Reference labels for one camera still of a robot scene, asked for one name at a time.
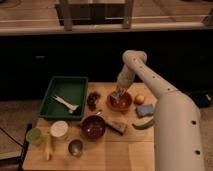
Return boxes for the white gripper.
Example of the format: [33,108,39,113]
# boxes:
[117,66,135,89]

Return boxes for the red bowl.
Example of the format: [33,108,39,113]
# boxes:
[106,92,132,112]

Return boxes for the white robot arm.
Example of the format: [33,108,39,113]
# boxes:
[116,50,205,171]

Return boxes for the dark brown bowl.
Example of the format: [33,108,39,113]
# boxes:
[81,115,106,140]

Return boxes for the orange fruit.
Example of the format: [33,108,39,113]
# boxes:
[134,95,145,105]

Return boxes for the blue sponge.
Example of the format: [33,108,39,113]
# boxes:
[136,104,154,118]

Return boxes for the knife with wooden block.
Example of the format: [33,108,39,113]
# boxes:
[99,113,127,135]

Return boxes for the green pepper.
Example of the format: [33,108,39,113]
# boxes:
[132,119,155,130]

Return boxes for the green plastic tray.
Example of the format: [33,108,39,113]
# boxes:
[39,76,88,121]

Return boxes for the white round container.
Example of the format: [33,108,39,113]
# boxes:
[50,121,69,140]

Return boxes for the small metal cup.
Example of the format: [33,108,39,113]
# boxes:
[68,139,83,157]

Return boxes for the yellow banana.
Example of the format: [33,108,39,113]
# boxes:
[45,134,53,161]

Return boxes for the green cup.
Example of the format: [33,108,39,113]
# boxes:
[26,128,43,145]

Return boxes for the wooden chair frame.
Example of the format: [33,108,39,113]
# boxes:
[54,0,134,31]

